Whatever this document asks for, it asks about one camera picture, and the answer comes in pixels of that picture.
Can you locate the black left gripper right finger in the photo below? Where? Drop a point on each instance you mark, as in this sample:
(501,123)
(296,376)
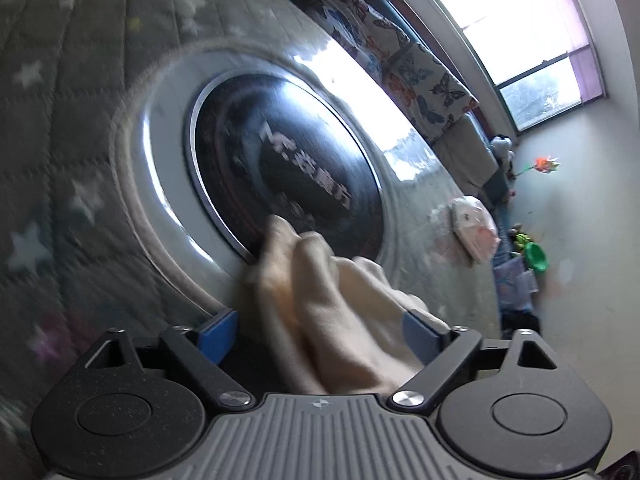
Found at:
(445,354)

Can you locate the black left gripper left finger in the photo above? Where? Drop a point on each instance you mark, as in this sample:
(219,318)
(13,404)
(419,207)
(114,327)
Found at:
(197,352)

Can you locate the cream garment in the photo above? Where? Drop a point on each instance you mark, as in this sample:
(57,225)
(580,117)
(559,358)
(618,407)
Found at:
(334,325)

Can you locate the clear plastic storage box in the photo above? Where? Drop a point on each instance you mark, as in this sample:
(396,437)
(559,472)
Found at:
(515,284)

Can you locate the green plastic bowl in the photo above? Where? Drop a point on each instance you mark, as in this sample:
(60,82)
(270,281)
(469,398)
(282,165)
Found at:
(535,257)

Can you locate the white tissue pack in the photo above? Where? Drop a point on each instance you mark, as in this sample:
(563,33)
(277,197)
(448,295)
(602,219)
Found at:
(475,228)

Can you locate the small green toy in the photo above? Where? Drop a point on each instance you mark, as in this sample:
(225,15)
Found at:
(519,239)

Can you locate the beige cushion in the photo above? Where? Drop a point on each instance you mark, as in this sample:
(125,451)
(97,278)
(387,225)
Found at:
(465,153)

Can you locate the black round induction cooktop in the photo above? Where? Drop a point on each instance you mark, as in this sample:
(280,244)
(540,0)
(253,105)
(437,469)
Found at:
(260,144)

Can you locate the plush toy on sofa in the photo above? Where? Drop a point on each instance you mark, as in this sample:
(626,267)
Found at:
(502,148)

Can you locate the right butterfly pillow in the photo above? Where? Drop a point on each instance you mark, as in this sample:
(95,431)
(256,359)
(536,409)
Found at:
(428,94)

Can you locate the butterfly pillow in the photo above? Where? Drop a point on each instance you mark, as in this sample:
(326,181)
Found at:
(428,94)
(365,34)

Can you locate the grey quilted table cover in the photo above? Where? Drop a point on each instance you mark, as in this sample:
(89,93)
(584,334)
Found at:
(70,264)

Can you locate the window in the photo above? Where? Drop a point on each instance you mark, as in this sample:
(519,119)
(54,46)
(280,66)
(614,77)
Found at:
(537,56)

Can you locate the left butterfly pillow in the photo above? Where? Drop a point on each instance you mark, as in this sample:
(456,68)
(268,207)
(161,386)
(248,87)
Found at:
(365,34)

